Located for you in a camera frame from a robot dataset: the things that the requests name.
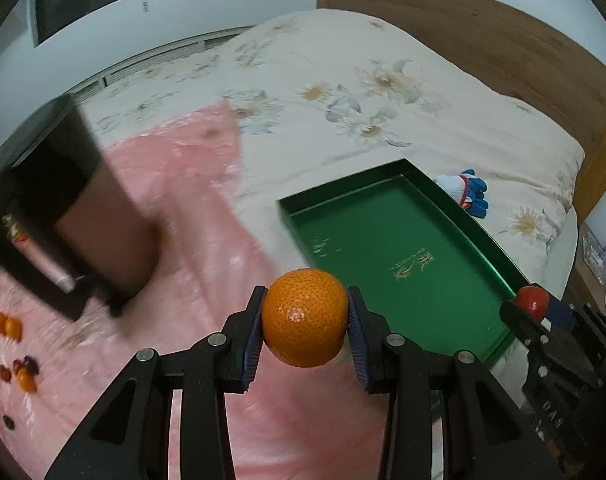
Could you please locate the red cherry tomato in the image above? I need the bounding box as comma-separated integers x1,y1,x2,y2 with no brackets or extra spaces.
513,284,550,323

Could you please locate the dark plum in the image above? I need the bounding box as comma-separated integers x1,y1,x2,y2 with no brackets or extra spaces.
22,356,40,376
2,415,15,431

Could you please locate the large orange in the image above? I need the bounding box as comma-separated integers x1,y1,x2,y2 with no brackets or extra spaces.
262,269,349,368

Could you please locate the green tray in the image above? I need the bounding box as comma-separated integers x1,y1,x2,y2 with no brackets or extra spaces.
278,159,528,367

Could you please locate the pink plastic sheet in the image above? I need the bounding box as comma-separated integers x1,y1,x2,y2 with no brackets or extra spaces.
0,100,444,480

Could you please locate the blue white glove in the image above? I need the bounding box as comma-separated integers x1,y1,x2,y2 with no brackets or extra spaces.
433,169,488,219

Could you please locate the black cylindrical canister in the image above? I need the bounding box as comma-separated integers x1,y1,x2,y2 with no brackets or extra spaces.
0,94,159,321

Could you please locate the wooden headboard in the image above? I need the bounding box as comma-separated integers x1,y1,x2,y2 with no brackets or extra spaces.
317,0,606,220

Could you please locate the floral bed quilt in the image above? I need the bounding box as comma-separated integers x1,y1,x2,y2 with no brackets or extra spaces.
81,10,584,294

